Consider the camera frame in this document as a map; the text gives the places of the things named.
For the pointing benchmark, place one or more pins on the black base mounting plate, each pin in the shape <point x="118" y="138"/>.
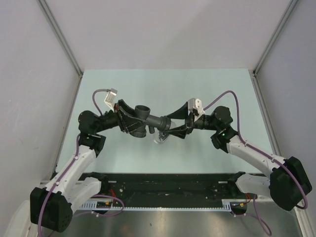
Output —
<point x="171" y="190"/>

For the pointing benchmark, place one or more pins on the dark grey pipe fitting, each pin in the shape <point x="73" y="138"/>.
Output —
<point x="153" y="123"/>

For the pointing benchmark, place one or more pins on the clear plastic threaded connector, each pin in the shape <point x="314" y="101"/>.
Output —
<point x="161" y="135"/>

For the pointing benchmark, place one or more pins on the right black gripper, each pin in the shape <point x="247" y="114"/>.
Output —
<point x="180" y="131"/>

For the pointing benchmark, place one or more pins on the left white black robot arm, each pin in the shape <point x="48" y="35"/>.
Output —
<point x="54" y="205"/>

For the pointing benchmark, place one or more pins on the white slotted cable duct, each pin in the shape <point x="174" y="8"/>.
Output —
<point x="91" y="205"/>

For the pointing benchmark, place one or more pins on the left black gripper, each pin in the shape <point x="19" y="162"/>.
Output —
<point x="121" y="120"/>

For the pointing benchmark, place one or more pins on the left aluminium frame post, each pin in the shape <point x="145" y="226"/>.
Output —
<point x="51" y="19"/>

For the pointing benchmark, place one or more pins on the right aluminium frame post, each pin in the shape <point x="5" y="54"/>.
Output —
<point x="276" y="34"/>

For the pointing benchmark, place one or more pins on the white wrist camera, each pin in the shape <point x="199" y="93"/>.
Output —
<point x="110" y="98"/>
<point x="195" y="107"/>

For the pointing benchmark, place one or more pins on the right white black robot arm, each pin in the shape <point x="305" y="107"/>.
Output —
<point x="284" y="180"/>

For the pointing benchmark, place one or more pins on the aluminium frame post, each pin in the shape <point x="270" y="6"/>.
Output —
<point x="51" y="19"/>
<point x="276" y="34"/>

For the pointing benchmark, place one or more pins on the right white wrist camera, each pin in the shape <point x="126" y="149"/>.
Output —
<point x="195" y="107"/>

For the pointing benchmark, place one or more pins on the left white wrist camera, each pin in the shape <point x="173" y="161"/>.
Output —
<point x="110" y="98"/>

